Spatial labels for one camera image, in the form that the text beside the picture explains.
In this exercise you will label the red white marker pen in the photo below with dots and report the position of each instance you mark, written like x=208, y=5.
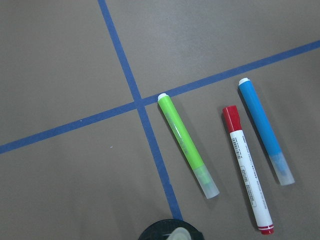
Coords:
x=247, y=169

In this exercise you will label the green marker pen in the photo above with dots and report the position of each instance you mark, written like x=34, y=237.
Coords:
x=187, y=146

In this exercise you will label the blue marker pen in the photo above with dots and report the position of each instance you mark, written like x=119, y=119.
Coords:
x=266, y=133

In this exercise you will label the yellow marker pen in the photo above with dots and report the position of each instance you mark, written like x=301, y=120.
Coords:
x=180, y=233

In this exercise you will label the black mesh pen cup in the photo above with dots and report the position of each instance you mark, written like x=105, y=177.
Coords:
x=162, y=229

